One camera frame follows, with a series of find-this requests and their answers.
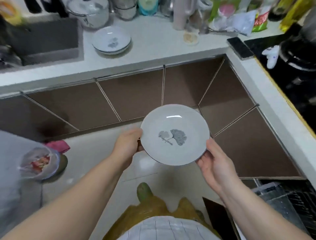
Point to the orange yellow packet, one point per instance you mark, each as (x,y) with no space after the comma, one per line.
(10,11)

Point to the clear glass jar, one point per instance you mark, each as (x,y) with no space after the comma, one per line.
(124,10)

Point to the person's right hand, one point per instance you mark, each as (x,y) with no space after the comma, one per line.
(219,170)

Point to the teal lidded container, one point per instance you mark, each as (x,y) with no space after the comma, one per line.
(147,7)

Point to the yellow floral skirt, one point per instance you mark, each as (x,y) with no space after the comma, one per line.
(148,210)

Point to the white leaf print plate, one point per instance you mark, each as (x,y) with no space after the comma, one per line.
(177,118)
(113,53)
(108,34)

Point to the small round stained dish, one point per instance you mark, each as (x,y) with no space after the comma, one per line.
(190,38)

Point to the green slipper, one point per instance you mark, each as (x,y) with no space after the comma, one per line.
(144,191)

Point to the black kitchen faucet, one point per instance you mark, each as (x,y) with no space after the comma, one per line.
(55,7)

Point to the row of brown cabinet doors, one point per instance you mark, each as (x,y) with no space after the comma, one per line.
(133,96)

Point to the black smartphone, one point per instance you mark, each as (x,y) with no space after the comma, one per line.
(240,48)

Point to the brown pull-out drawer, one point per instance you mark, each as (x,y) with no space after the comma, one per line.
(284,205)

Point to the person's left forearm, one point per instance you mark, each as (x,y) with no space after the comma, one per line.
(69,202)

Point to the small steel pot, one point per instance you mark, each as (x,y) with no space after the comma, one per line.
(166,7)

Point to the white plastic lighter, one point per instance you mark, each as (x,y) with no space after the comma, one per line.
(271,58)

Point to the person's left hand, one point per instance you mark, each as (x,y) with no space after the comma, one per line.
(127,148)

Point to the white striped shirt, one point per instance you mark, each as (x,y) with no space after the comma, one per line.
(168,230)

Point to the small lined trash bin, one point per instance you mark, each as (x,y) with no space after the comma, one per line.
(39,164)

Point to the pale blue plastic bag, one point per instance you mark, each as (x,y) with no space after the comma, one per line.
(244,23)

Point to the person's right forearm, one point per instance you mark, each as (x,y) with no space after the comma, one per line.
(259,217)

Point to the black faucet sprayer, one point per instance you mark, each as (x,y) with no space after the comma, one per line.
(33,6)

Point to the large clear plastic bag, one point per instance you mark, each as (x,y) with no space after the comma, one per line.
(10,173)

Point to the clear plastic container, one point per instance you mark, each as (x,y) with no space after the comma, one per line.
(198,21)

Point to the steel fork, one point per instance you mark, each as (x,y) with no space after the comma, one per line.
(219,31)

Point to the patterned ceramic pot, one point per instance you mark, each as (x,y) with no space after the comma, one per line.
(87,17)

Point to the black gas stove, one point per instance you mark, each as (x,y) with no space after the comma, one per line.
(296,99)

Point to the pink cloth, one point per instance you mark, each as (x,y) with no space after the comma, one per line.
(58,146)

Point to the steel cooking pot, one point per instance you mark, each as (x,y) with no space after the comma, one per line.
(309,29)

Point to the pink and green packet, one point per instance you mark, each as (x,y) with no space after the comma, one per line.
(227,10)

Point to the beige tumbler cup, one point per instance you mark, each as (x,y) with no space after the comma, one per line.
(181,14)

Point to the red and green packet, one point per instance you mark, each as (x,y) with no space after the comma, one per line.
(261,21)

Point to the steel kitchen sink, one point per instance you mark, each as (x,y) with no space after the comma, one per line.
(49,37)

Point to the white plastic bag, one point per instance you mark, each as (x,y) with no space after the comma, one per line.
(222,24)

